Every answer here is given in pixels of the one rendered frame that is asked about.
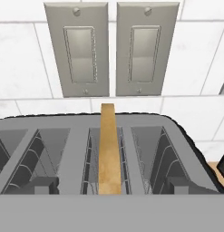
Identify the grey four-slot toaster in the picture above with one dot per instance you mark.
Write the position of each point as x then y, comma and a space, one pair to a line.
75, 151

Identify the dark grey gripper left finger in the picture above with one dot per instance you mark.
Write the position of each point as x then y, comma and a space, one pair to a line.
43, 183

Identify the golden brown bread slice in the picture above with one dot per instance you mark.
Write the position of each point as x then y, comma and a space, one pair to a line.
109, 151

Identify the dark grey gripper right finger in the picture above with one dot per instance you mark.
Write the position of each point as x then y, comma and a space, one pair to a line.
181, 183

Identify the grey wall switch plate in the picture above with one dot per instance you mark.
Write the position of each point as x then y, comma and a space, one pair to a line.
145, 51
78, 54

